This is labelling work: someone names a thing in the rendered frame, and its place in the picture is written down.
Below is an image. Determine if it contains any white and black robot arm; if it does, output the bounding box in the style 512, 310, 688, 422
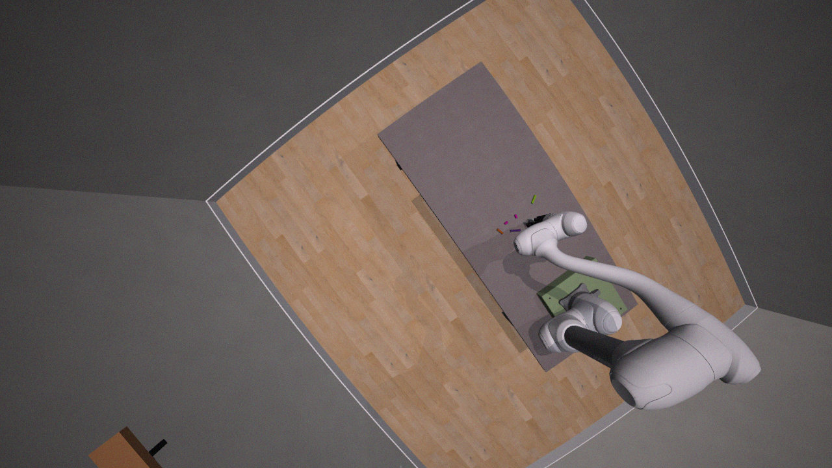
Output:
513, 211, 761, 410

